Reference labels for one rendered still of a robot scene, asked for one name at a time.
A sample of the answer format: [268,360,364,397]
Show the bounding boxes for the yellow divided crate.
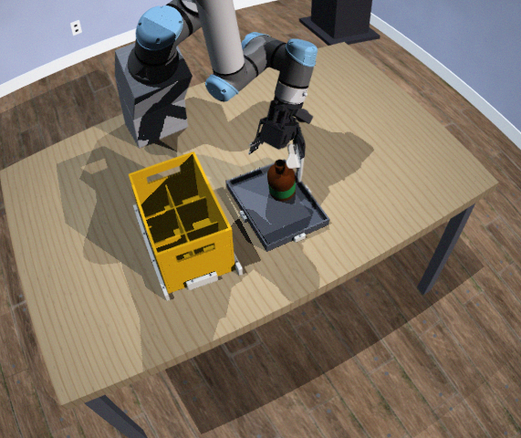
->
[132,162,235,294]

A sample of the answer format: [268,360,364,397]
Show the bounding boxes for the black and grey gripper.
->
[248,96,306,182]

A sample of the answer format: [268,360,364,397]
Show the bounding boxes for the brown bottle with green label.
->
[267,160,296,202]

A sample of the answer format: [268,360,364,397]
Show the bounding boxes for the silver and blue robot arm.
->
[128,0,318,104]

